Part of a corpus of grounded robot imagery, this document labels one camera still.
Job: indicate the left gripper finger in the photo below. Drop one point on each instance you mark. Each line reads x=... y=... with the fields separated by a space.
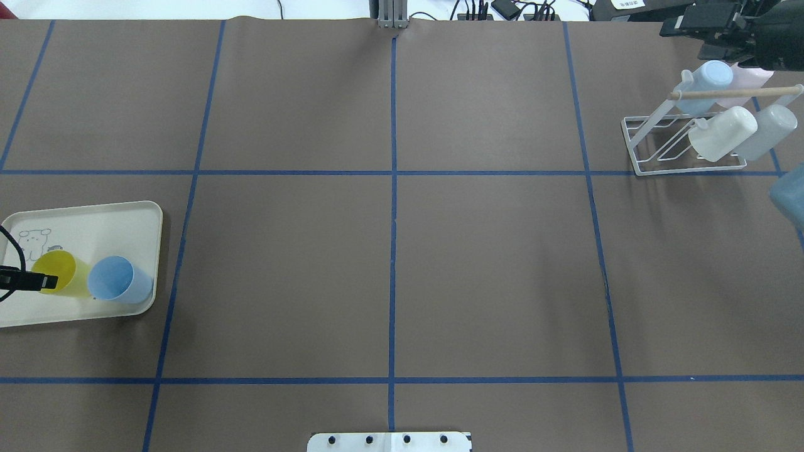
x=13 y=279

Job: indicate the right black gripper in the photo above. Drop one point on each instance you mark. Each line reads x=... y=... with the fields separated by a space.
x=781 y=39

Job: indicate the light blue cup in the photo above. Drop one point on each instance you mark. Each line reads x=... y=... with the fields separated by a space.
x=710 y=76
x=117 y=279

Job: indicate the yellow cup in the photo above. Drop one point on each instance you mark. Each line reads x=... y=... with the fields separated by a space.
x=70 y=272

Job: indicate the pink cup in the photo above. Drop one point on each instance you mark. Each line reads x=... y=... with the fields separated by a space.
x=743 y=79

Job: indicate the pale green cup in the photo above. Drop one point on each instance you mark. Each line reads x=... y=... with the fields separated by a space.
x=718 y=136

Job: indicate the white ikea cup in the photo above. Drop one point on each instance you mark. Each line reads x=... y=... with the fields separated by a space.
x=775 y=123

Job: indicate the black label printer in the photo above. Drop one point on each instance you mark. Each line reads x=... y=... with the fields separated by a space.
x=637 y=11

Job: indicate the cream plastic tray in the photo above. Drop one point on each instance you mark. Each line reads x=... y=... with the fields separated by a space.
x=131 y=230

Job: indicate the orange black usb hub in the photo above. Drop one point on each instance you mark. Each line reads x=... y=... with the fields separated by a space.
x=542 y=11
x=472 y=11

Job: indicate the black power adapter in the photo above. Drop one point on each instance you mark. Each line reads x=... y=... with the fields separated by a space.
x=506 y=9

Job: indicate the white wire cup rack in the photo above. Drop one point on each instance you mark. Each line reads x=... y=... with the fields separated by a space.
x=657 y=144

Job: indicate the aluminium frame post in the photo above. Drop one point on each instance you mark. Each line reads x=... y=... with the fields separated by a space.
x=390 y=13

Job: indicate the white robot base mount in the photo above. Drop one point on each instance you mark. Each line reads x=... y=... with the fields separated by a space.
x=392 y=441

